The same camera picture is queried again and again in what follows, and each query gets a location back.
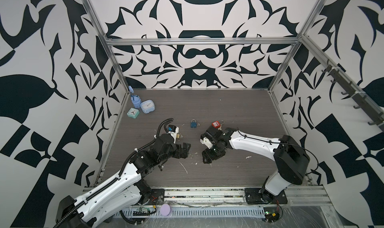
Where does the white cable duct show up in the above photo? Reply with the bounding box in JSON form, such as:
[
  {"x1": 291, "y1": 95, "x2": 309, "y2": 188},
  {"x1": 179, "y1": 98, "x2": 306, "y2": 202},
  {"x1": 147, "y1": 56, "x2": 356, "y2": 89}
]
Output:
[{"x1": 123, "y1": 207, "x2": 266, "y2": 219}]

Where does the right electronics board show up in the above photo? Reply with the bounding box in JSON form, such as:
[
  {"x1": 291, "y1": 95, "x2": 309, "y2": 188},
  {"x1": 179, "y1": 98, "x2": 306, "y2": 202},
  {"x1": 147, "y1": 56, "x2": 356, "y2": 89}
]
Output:
[{"x1": 262, "y1": 205, "x2": 284, "y2": 224}]

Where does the light blue alarm clock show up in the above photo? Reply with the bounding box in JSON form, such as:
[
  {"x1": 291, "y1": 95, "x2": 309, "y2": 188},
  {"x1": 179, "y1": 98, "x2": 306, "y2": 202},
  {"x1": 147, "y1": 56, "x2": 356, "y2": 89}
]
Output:
[{"x1": 140, "y1": 100, "x2": 156, "y2": 114}]

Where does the aluminium frame corner post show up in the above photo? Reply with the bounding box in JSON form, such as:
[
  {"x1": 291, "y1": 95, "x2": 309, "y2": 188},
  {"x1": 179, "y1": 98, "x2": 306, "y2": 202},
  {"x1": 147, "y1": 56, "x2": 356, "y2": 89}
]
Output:
[{"x1": 81, "y1": 0, "x2": 130, "y2": 94}]

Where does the wall hook rack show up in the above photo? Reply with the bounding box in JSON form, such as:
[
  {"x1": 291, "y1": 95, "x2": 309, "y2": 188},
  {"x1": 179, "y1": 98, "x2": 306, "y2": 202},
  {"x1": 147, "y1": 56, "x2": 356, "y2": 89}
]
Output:
[{"x1": 322, "y1": 59, "x2": 384, "y2": 132}]

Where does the green circuit board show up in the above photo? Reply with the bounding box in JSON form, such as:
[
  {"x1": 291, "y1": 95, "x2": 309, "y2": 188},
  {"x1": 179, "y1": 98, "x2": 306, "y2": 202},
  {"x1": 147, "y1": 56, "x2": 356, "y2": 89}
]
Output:
[{"x1": 132, "y1": 207, "x2": 157, "y2": 216}]

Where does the red safety padlock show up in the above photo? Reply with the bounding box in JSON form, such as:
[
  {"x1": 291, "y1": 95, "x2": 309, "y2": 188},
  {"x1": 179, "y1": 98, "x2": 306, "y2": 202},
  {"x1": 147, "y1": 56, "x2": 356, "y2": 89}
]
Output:
[{"x1": 212, "y1": 120, "x2": 225, "y2": 130}]

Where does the green small clock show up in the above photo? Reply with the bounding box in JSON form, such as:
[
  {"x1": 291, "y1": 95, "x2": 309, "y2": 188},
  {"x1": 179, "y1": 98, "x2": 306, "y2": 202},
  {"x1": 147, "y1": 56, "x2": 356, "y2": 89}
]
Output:
[{"x1": 127, "y1": 108, "x2": 140, "y2": 119}]

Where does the blue pen holder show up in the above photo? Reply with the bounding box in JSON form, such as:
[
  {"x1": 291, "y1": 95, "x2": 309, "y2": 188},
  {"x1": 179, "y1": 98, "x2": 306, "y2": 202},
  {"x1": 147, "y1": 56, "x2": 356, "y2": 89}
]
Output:
[{"x1": 128, "y1": 86, "x2": 142, "y2": 109}]

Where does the purple round disc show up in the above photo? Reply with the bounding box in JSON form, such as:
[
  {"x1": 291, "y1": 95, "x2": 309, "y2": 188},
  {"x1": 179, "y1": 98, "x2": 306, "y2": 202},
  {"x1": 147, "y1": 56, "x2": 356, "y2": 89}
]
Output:
[{"x1": 160, "y1": 204, "x2": 172, "y2": 217}]

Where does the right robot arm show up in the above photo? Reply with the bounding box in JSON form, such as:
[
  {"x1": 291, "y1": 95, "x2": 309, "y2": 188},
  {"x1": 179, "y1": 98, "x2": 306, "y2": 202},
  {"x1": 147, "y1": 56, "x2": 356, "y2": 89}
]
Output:
[{"x1": 200, "y1": 127, "x2": 311, "y2": 205}]

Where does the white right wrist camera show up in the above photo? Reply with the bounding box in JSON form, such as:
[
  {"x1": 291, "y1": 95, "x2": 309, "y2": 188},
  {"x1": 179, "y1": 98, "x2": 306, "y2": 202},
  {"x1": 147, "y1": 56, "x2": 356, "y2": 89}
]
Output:
[{"x1": 200, "y1": 134, "x2": 213, "y2": 149}]

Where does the blue padlock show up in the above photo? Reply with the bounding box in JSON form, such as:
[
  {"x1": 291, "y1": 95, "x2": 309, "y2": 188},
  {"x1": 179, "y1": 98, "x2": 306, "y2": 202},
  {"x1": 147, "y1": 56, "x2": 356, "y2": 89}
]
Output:
[{"x1": 190, "y1": 119, "x2": 200, "y2": 128}]

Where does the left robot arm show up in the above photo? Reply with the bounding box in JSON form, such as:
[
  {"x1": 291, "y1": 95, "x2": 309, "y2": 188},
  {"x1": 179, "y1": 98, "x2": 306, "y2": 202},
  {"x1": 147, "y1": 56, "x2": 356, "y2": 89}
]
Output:
[{"x1": 55, "y1": 118, "x2": 191, "y2": 228}]

